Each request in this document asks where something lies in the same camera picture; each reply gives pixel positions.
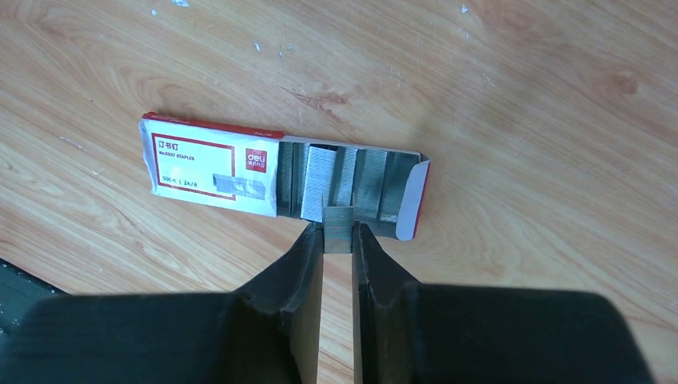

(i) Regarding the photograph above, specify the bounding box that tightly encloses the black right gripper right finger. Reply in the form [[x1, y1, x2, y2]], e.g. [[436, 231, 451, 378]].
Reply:
[[352, 224, 654, 383]]

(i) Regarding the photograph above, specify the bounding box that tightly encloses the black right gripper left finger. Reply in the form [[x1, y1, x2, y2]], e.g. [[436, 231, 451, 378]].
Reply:
[[1, 224, 323, 383]]

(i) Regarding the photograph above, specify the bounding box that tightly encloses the grey staple strip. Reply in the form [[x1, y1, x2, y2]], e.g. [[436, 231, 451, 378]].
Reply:
[[276, 141, 422, 226]]

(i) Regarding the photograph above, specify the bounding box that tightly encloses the white red staple box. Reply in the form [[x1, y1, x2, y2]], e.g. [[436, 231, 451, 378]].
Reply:
[[139, 112, 430, 241]]

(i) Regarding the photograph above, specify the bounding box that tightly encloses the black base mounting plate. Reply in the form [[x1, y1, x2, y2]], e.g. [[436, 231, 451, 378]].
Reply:
[[1, 259, 64, 340]]

